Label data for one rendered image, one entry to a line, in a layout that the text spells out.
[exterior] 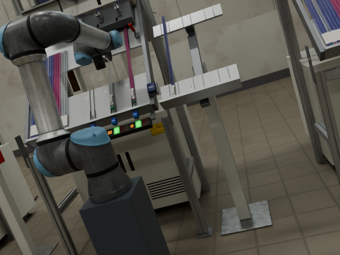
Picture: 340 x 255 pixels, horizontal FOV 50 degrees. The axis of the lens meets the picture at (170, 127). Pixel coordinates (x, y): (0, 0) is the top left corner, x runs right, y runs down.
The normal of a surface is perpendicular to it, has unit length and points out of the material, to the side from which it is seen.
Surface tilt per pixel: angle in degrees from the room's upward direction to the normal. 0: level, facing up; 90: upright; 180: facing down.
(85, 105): 47
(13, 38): 82
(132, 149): 90
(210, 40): 90
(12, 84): 90
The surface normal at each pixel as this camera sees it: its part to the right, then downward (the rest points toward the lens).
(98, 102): -0.30, -0.43
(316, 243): -0.32, -0.92
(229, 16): -0.14, 0.27
